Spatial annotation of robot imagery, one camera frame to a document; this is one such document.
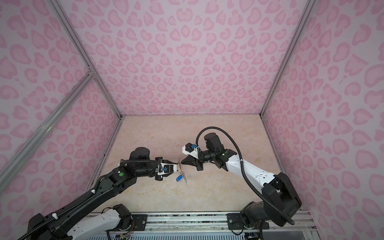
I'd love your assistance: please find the key with blue tag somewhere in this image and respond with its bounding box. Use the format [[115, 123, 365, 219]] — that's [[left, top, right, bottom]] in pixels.
[[176, 175, 183, 182]]

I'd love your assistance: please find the diagonal aluminium frame bar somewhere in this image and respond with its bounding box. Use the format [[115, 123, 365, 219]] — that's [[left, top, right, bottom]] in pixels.
[[1, 71, 94, 193]]

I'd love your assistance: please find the metal perforated ring disc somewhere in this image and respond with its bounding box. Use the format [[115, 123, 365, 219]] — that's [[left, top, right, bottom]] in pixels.
[[178, 159, 188, 184]]

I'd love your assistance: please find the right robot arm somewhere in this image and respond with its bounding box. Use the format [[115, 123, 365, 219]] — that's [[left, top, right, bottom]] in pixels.
[[181, 133, 302, 228]]

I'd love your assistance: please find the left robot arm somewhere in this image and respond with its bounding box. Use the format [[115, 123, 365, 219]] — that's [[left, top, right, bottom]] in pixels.
[[20, 147, 163, 240]]

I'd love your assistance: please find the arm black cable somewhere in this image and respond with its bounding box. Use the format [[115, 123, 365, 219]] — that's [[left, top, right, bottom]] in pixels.
[[16, 158, 164, 240], [195, 126, 296, 226]]

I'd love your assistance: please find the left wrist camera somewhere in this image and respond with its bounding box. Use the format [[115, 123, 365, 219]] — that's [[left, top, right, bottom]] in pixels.
[[163, 163, 178, 175]]

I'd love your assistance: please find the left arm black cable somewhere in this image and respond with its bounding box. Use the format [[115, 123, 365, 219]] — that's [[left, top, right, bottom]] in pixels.
[[16, 158, 164, 240]]

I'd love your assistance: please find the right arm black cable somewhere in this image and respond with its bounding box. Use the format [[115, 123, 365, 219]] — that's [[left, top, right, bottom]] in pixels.
[[195, 126, 296, 226]]

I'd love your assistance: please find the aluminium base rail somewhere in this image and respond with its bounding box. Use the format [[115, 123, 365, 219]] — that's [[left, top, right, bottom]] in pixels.
[[98, 211, 316, 240]]

